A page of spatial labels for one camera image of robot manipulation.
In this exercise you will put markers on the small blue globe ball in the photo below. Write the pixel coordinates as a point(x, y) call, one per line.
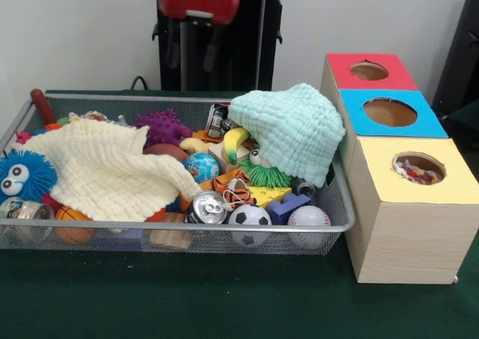
point(202, 167)

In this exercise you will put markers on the small orange basketball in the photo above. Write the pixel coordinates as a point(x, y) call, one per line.
point(71, 215)

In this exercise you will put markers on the colourful polka dot cloth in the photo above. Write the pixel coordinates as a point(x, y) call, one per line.
point(415, 174)

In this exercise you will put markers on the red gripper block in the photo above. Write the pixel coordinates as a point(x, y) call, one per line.
point(198, 0)

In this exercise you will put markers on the cream waffle cloth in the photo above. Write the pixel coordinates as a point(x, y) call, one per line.
point(105, 167)

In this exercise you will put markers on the labelled tin can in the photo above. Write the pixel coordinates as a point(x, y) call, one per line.
point(26, 212)

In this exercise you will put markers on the shallow clear mesh bin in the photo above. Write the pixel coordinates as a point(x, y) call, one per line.
point(262, 241)

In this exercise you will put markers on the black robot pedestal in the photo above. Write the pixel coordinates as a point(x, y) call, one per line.
point(254, 54)

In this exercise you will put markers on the green spiky toy with eyes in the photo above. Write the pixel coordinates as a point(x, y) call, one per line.
point(262, 174)

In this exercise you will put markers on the dark green table cloth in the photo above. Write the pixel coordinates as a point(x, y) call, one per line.
point(224, 298)

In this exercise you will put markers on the yellow and green banana toy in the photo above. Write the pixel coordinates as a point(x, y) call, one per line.
point(234, 140)

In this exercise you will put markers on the neighbouring green covered table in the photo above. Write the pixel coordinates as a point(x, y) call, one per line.
point(464, 124)

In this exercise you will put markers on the crushed black and red can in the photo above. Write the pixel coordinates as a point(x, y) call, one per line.
point(217, 120)

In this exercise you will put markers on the mint waffle cloth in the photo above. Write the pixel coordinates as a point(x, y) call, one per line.
point(295, 129)

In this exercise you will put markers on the plain wooden block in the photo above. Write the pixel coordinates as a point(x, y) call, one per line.
point(170, 238)

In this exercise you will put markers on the blue spiky ball with eyes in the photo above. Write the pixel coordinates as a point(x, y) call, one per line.
point(33, 170)

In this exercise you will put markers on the purple spiky toy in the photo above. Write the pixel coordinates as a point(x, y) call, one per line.
point(161, 124)

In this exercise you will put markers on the white baseball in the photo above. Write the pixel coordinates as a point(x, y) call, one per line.
point(308, 219)

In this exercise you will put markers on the black and white soccer ball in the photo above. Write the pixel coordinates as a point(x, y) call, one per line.
point(250, 219)

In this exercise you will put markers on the silver drink can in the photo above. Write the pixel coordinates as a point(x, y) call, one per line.
point(206, 208)

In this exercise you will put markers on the black upright stand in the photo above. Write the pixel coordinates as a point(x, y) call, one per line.
point(467, 36)

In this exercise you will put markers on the wooden box with three holes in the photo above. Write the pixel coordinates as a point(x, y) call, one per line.
point(411, 241)

